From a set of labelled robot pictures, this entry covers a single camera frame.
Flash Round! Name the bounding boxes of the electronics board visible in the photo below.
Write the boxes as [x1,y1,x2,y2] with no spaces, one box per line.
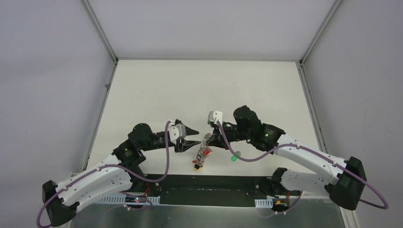
[272,199,290,213]
[125,195,147,204]

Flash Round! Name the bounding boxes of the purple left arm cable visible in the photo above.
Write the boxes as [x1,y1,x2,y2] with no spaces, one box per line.
[36,121,172,228]

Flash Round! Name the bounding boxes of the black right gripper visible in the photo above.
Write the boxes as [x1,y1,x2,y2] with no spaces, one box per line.
[206,121,252,150]

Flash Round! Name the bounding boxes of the metal key organiser ring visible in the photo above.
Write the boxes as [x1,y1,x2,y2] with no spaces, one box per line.
[192,133,214,171]

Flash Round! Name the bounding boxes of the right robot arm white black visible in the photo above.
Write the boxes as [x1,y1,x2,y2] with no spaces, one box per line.
[207,105,366,210]

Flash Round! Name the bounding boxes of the left electronics board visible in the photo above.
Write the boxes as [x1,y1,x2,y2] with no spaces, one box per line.
[125,195,147,204]

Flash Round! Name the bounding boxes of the green tagged key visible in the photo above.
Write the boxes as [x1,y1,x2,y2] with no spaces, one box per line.
[231,151,241,162]

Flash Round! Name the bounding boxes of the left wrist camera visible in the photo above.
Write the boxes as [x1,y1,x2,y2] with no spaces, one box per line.
[168,119,186,143]

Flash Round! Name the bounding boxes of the right electronics board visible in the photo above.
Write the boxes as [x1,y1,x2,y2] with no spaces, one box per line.
[272,199,290,213]

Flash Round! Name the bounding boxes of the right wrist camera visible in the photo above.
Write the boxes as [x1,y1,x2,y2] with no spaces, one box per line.
[207,111,223,126]

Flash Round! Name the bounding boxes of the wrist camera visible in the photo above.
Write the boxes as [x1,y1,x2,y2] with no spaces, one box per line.
[207,111,223,126]
[168,119,186,143]

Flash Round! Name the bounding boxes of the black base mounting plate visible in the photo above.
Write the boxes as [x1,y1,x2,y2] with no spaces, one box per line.
[128,174,300,207]

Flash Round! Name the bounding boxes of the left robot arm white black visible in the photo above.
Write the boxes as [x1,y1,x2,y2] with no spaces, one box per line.
[37,119,200,228]

